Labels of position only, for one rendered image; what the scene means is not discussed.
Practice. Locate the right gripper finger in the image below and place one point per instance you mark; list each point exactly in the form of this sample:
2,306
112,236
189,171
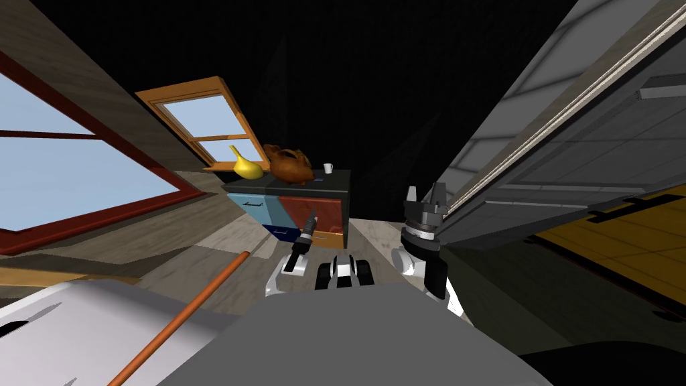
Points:
411,194
439,194

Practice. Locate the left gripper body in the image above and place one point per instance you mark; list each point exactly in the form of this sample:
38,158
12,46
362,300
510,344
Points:
307,231

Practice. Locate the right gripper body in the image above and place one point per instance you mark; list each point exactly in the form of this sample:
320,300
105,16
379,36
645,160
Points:
426,214

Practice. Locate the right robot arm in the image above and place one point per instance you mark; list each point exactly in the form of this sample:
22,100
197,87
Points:
434,273

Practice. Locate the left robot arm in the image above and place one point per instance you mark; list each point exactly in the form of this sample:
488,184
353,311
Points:
294,263

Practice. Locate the multicoloured drawer cabinet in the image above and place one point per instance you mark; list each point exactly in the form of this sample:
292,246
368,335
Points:
300,206

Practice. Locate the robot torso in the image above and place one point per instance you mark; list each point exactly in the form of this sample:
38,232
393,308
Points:
353,343

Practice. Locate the orange framed window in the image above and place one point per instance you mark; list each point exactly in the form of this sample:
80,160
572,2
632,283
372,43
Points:
206,126

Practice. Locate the grey panel door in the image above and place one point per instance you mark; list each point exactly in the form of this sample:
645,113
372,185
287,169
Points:
589,161

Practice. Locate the yellow wooden door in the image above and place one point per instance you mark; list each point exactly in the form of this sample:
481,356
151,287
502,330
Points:
632,241

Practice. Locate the white appliance door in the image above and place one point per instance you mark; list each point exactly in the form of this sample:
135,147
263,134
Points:
80,327

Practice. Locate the red framed window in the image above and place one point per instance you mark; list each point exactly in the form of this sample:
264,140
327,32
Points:
64,166

